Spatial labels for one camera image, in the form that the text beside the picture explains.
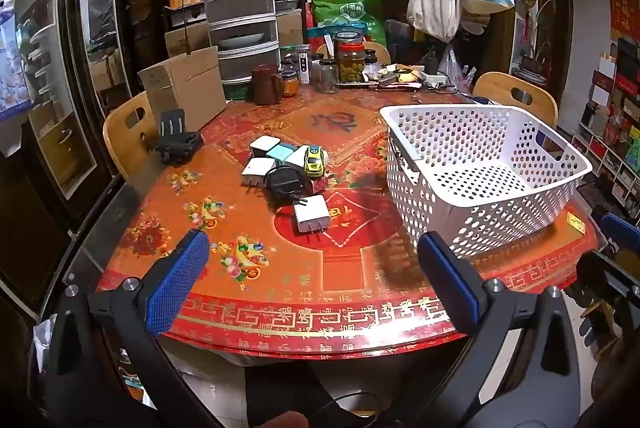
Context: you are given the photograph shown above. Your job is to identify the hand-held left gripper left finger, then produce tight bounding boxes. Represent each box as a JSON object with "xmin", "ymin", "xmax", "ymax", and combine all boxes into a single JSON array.
[{"xmin": 45, "ymin": 229, "xmax": 251, "ymax": 428}]

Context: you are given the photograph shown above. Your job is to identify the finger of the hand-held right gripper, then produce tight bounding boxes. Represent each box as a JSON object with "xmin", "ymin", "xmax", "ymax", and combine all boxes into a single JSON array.
[
  {"xmin": 601, "ymin": 212, "xmax": 640, "ymax": 255},
  {"xmin": 576, "ymin": 251, "xmax": 640, "ymax": 305}
]

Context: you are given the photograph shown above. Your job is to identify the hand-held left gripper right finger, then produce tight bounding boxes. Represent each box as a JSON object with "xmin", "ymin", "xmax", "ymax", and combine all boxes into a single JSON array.
[{"xmin": 415, "ymin": 230, "xmax": 596, "ymax": 428}]

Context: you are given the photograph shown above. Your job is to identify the white perforated plastic basket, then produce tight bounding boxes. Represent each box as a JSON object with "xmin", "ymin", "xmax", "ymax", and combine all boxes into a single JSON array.
[{"xmin": 378, "ymin": 104, "xmax": 594, "ymax": 257}]

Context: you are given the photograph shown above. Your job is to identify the small white charger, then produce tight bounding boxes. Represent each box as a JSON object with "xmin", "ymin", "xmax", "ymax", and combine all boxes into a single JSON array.
[
  {"xmin": 249, "ymin": 136, "xmax": 282, "ymax": 163},
  {"xmin": 285, "ymin": 146, "xmax": 313, "ymax": 173},
  {"xmin": 241, "ymin": 157, "xmax": 277, "ymax": 189}
]

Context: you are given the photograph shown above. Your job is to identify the black power adapter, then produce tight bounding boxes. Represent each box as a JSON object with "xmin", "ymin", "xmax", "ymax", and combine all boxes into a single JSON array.
[{"xmin": 264, "ymin": 167, "xmax": 307, "ymax": 209}]

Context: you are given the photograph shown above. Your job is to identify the large white charger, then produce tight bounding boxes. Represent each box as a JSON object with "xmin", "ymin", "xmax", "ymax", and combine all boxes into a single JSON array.
[{"xmin": 292, "ymin": 194, "xmax": 332, "ymax": 237}]

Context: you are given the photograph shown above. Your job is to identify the teal charger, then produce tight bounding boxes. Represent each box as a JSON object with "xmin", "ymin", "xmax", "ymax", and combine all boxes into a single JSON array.
[{"xmin": 266, "ymin": 143, "xmax": 296, "ymax": 169}]

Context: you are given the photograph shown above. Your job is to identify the yellow green toy car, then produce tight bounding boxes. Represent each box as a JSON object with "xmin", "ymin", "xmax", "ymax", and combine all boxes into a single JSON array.
[{"xmin": 303, "ymin": 146, "xmax": 326, "ymax": 177}]

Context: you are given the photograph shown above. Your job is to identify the red printed tablecloth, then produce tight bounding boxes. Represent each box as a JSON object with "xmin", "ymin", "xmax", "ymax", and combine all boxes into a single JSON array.
[{"xmin": 95, "ymin": 82, "xmax": 601, "ymax": 361}]

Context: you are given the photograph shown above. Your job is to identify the white shelf with boxes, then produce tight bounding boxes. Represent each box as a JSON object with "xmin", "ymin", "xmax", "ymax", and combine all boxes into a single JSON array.
[{"xmin": 570, "ymin": 38, "xmax": 640, "ymax": 209}]

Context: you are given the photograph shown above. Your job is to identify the open cardboard box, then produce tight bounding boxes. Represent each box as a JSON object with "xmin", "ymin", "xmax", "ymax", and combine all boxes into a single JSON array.
[{"xmin": 138, "ymin": 46, "xmax": 227, "ymax": 132}]

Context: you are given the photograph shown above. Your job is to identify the clear plastic bag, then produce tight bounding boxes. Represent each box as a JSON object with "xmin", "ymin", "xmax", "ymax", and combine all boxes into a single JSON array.
[{"xmin": 440, "ymin": 45, "xmax": 473, "ymax": 93}]

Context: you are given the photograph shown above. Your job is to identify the potted plant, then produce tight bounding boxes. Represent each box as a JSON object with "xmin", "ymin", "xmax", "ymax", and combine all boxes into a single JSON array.
[{"xmin": 527, "ymin": 0, "xmax": 557, "ymax": 64}]

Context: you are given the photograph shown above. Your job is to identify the brown mug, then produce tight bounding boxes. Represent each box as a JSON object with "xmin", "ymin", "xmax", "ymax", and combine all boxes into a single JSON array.
[{"xmin": 251, "ymin": 64, "xmax": 285, "ymax": 106}]

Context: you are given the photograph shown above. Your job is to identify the empty glass jar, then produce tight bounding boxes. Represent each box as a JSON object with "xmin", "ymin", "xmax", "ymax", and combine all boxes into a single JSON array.
[{"xmin": 318, "ymin": 59, "xmax": 340, "ymax": 94}]

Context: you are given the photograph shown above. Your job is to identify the pickle jar with red lid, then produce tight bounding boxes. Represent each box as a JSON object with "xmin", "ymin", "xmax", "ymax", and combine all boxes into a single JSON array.
[{"xmin": 334, "ymin": 32, "xmax": 368, "ymax": 83}]

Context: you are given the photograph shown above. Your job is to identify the brown cardboard box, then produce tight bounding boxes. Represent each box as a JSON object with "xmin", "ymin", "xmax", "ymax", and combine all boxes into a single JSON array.
[{"xmin": 165, "ymin": 22, "xmax": 211, "ymax": 58}]

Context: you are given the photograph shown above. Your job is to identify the dark glass door cabinet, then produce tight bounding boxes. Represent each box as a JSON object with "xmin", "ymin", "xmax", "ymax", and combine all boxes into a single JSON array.
[{"xmin": 0, "ymin": 0, "xmax": 168, "ymax": 233}]

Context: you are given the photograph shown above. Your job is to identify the stacked white food cover tower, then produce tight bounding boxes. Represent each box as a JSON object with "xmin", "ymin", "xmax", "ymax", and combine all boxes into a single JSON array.
[{"xmin": 200, "ymin": 0, "xmax": 281, "ymax": 101}]

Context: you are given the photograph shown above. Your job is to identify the green shopping bag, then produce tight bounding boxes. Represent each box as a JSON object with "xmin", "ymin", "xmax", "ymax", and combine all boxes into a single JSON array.
[{"xmin": 312, "ymin": 0, "xmax": 388, "ymax": 48}]

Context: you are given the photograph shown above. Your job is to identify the red wall poster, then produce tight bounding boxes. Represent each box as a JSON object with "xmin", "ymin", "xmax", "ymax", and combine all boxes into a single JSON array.
[{"xmin": 606, "ymin": 0, "xmax": 640, "ymax": 43}]

